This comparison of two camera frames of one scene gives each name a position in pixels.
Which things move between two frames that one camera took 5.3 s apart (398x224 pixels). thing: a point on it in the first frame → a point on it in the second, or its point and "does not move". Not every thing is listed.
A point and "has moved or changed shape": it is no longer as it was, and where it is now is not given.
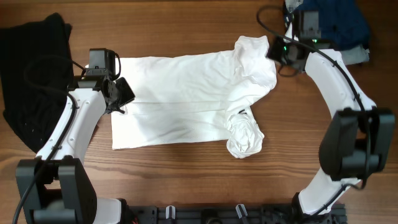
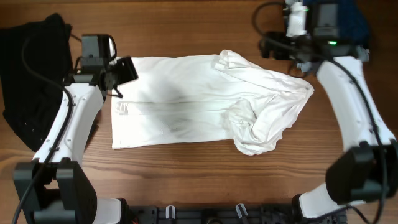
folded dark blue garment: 343,24 does not move
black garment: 37,68 does not move
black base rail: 231,214 does not move
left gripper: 129,95 → 127,69
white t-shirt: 193,98 has moved or changed shape
